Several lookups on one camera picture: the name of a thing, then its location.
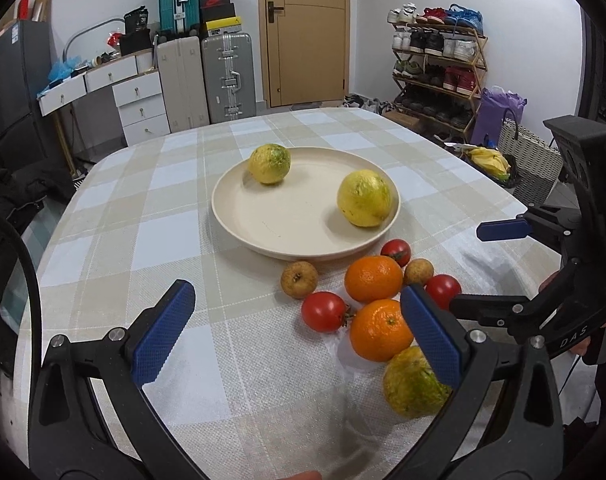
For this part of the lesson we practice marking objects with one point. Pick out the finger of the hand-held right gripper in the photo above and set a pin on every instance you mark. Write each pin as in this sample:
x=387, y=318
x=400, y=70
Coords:
x=493, y=310
x=503, y=230

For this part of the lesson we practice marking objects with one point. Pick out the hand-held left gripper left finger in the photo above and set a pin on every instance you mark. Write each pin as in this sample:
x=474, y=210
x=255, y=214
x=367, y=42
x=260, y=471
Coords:
x=163, y=335

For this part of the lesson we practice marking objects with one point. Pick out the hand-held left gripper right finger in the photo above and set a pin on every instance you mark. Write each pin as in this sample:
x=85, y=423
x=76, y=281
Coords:
x=433, y=335

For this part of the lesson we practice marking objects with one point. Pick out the small red tomato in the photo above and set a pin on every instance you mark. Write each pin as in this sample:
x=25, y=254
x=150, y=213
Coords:
x=395, y=251
x=442, y=290

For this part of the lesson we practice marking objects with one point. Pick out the orange mandarin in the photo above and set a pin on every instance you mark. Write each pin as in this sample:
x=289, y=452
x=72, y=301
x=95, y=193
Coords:
x=373, y=280
x=378, y=332

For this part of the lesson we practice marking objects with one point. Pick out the dark green yellow citrus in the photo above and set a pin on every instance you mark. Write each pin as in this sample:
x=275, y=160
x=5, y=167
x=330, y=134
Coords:
x=408, y=385

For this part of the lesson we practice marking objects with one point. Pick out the small brown round fruit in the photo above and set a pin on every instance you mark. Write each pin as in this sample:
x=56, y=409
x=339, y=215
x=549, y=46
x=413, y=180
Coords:
x=418, y=272

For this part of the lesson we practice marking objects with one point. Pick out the large red tomato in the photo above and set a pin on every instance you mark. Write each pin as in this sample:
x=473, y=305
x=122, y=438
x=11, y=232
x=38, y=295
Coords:
x=324, y=311

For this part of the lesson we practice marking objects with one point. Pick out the cream round plate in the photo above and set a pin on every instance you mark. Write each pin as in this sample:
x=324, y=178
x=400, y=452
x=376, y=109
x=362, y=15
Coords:
x=288, y=215

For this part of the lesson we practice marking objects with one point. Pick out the person's right hand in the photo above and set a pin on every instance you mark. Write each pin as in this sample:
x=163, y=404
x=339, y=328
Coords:
x=549, y=282

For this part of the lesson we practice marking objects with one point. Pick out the person's left hand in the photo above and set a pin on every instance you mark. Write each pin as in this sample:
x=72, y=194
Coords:
x=303, y=476

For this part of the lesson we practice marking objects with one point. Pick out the black bin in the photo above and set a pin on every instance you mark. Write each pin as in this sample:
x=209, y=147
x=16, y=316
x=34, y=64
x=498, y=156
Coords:
x=513, y=170

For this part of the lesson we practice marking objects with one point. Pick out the woven basket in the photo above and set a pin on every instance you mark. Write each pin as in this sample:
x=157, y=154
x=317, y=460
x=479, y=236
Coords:
x=533, y=160

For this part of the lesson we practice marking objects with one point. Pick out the yellow plastic bag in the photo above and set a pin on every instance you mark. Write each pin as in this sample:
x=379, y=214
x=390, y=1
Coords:
x=490, y=160

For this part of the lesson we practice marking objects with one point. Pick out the purple bag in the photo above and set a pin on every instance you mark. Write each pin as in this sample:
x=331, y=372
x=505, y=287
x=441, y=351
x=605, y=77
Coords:
x=493, y=115

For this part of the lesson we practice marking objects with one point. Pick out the large yellow citrus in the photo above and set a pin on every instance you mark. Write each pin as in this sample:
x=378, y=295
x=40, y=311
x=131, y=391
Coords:
x=364, y=199

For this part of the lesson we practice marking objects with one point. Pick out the brown cardboard box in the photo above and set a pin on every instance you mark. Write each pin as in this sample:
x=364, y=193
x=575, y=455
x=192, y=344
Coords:
x=400, y=120

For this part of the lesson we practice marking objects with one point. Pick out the wooden shoe rack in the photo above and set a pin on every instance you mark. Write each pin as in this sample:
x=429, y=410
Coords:
x=480, y=60

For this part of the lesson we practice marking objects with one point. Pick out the loose shoes by door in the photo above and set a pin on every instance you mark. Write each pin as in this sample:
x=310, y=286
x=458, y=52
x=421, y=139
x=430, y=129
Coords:
x=368, y=105

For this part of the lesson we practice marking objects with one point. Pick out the rows of shoes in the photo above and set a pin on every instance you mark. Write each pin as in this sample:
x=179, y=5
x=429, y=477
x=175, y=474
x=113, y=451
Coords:
x=433, y=42

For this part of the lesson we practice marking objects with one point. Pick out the yellow citrus with green patch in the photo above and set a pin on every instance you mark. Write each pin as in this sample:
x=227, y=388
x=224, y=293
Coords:
x=269, y=164

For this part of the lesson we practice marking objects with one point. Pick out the black jacket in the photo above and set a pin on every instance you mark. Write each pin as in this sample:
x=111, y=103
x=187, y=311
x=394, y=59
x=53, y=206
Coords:
x=13, y=195

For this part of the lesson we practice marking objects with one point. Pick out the white desk with drawers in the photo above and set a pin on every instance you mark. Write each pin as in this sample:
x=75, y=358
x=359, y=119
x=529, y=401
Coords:
x=138, y=105

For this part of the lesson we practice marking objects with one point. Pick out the beige suitcase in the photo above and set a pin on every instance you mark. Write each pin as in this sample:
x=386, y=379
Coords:
x=183, y=85

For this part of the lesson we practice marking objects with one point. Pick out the silver suitcase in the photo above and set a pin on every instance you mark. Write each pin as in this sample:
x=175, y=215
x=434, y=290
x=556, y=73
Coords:
x=218, y=85

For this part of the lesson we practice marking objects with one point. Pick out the wooden door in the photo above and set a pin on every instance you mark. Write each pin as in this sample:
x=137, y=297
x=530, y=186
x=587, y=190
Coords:
x=308, y=55

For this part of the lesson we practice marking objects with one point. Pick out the blue plastic bag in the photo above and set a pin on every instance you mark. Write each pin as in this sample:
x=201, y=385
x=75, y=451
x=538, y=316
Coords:
x=63, y=71

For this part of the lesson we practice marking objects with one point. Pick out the black bag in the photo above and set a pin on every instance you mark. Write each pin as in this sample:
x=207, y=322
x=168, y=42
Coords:
x=134, y=44

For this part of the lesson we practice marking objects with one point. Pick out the dark grey refrigerator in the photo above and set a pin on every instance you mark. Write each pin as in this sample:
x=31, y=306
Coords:
x=18, y=80

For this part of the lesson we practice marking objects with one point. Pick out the grey arched tube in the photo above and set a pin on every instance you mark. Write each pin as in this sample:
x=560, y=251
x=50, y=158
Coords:
x=83, y=31

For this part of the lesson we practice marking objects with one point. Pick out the yellow black shoe box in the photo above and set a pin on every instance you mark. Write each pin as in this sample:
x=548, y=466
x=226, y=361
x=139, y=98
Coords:
x=223, y=26

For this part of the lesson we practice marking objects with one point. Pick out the black packet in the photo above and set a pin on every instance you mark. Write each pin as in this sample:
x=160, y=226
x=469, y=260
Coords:
x=136, y=19

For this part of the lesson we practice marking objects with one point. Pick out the red black shoe box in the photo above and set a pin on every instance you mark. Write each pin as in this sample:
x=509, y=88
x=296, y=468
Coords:
x=217, y=7

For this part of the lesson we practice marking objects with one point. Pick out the cardboard boxes on refrigerator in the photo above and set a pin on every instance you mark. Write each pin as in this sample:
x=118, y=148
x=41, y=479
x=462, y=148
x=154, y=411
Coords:
x=33, y=7

